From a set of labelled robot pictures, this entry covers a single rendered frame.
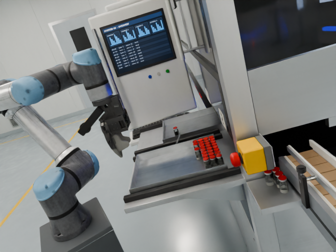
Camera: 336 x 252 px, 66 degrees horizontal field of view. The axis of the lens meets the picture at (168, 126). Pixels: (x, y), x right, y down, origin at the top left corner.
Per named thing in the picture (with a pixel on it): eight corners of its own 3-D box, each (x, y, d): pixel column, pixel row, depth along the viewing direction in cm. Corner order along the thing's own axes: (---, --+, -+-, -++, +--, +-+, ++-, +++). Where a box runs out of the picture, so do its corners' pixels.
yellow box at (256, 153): (265, 156, 75) (260, 134, 73) (274, 169, 69) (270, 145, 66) (239, 163, 76) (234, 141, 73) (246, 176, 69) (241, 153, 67)
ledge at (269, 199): (292, 175, 79) (291, 170, 79) (315, 202, 67) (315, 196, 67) (247, 187, 81) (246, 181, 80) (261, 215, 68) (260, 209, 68)
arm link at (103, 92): (82, 91, 78) (89, 86, 86) (88, 106, 80) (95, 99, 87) (106, 84, 77) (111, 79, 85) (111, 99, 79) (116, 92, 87)
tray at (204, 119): (224, 109, 142) (223, 103, 141) (236, 126, 117) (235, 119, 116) (164, 126, 145) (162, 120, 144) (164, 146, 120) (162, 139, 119)
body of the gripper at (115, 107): (128, 132, 83) (115, 97, 79) (103, 139, 84) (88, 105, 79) (131, 124, 90) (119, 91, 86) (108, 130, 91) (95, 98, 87)
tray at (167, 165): (215, 140, 111) (213, 133, 110) (229, 173, 87) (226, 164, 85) (139, 161, 114) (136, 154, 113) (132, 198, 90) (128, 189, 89)
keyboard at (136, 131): (189, 113, 175) (188, 110, 174) (194, 119, 162) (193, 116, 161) (132, 132, 174) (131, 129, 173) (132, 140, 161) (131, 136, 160)
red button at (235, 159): (243, 160, 74) (241, 147, 72) (247, 167, 70) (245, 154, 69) (230, 163, 74) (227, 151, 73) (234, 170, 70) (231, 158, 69)
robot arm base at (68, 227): (55, 248, 91) (42, 227, 88) (51, 226, 104) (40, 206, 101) (95, 225, 97) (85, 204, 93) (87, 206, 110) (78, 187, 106)
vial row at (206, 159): (205, 147, 107) (202, 137, 106) (212, 170, 91) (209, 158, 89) (200, 149, 108) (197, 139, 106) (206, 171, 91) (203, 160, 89)
